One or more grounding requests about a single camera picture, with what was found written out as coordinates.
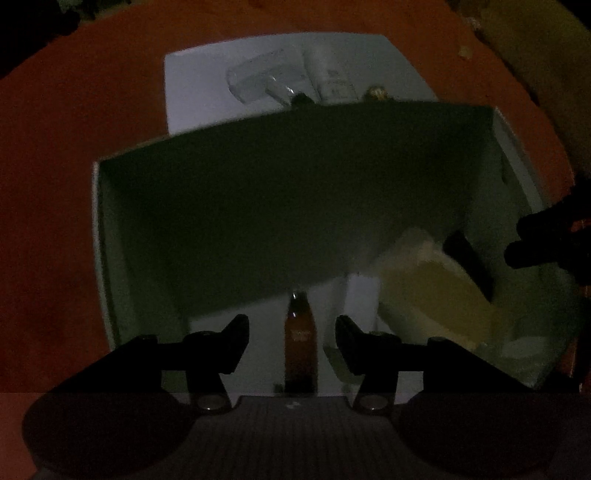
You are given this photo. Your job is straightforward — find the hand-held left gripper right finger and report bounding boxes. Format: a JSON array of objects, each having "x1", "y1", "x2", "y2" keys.
[{"x1": 334, "y1": 315, "x2": 532, "y2": 413}]

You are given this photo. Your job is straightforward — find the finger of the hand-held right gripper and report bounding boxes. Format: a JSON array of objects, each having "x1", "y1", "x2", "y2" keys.
[
  {"x1": 504, "y1": 233, "x2": 591, "y2": 283},
  {"x1": 516, "y1": 185, "x2": 591, "y2": 241}
]

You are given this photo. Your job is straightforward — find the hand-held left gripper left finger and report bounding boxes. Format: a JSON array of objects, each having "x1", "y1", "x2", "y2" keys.
[{"x1": 46, "y1": 314, "x2": 250, "y2": 413}]

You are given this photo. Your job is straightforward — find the brown glass bottle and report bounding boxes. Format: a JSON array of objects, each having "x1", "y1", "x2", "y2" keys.
[{"x1": 283, "y1": 289, "x2": 320, "y2": 396}]

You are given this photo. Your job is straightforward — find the white storage box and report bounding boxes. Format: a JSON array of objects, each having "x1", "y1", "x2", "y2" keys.
[{"x1": 91, "y1": 100, "x2": 583, "y2": 396}]

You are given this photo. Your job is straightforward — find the orange desktop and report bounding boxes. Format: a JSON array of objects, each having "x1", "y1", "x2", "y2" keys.
[{"x1": 0, "y1": 0, "x2": 583, "y2": 394}]

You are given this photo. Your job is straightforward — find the white card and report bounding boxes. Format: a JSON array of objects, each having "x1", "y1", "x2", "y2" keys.
[{"x1": 342, "y1": 272, "x2": 383, "y2": 326}]

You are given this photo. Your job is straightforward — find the yellow sponge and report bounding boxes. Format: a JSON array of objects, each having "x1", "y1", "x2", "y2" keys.
[{"x1": 375, "y1": 227, "x2": 498, "y2": 352}]

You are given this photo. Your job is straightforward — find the yellow cloth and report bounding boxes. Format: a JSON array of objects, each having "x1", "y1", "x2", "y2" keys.
[{"x1": 478, "y1": 0, "x2": 591, "y2": 178}]

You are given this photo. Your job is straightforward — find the white box lid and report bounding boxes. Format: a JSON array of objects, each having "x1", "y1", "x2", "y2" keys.
[{"x1": 163, "y1": 31, "x2": 440, "y2": 138}]

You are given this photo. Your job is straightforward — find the white tube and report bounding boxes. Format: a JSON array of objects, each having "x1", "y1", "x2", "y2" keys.
[{"x1": 302, "y1": 43, "x2": 360, "y2": 105}]

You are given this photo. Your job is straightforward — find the clear plastic package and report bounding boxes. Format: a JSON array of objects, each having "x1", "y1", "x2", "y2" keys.
[{"x1": 225, "y1": 47, "x2": 306, "y2": 108}]

